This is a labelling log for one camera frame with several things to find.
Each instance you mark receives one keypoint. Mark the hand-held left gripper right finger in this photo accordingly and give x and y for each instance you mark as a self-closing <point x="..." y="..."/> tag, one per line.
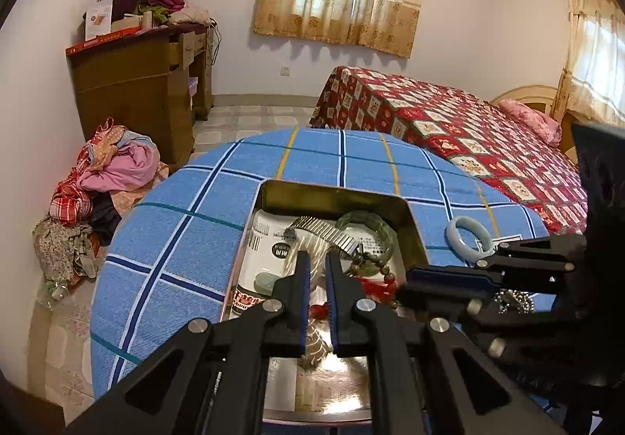
<point x="332" y="303"/>

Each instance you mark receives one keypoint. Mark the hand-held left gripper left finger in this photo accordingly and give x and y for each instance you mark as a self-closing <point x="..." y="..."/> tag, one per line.
<point x="305" y="298"/>

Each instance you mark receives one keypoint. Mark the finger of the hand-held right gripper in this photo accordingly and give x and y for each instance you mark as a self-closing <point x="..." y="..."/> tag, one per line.
<point x="439" y="278"/>
<point x="429" y="301"/>

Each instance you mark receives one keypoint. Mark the jade pendant with red beads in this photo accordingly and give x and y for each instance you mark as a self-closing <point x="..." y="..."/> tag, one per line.
<point x="266" y="282"/>

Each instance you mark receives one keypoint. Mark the pale jade bangle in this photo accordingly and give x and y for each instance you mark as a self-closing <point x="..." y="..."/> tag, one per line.
<point x="451" y="232"/>

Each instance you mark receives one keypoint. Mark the red knot charm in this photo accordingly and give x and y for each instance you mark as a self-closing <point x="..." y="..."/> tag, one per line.
<point x="378" y="291"/>

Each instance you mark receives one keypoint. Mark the silver metal watch band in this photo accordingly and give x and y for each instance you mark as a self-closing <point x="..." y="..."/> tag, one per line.
<point x="320" y="232"/>

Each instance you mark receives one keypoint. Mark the green jade bangle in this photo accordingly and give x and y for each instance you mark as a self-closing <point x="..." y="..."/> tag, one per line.
<point x="364" y="221"/>

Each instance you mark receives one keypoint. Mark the metal tin box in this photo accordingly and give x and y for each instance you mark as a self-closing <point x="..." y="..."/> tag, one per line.
<point x="342" y="198"/>

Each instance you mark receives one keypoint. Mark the white printed leaflet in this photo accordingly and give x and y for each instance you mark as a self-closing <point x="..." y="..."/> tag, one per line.
<point x="266" y="239"/>

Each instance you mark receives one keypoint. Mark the blue plaid cloth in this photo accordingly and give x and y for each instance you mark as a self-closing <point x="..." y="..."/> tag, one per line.
<point x="195" y="244"/>

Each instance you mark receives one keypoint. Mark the pink pillow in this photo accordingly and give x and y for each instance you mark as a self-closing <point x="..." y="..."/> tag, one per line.
<point x="530" y="120"/>

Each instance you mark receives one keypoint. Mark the bed with red quilt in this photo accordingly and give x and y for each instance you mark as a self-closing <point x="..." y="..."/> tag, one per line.
<point x="439" y="132"/>

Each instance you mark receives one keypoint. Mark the wooden bed headboard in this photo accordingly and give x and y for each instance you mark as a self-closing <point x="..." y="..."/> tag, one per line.
<point x="527" y="91"/>

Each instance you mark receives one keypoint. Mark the pile of clothes on floor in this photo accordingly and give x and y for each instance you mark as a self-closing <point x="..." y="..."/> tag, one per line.
<point x="112" y="171"/>

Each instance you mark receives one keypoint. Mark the brown wooden desk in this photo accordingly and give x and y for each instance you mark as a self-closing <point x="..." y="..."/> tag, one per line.
<point x="132" y="88"/>

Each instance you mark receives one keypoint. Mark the red flat box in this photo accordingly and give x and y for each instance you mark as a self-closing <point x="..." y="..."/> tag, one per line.
<point x="102" y="42"/>

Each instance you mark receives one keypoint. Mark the pile of clothes on desk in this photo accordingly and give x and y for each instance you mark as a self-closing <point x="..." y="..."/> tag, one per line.
<point x="156" y="0"/>

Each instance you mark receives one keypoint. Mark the white upright box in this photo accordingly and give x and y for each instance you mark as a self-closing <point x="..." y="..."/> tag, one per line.
<point x="99" y="13"/>

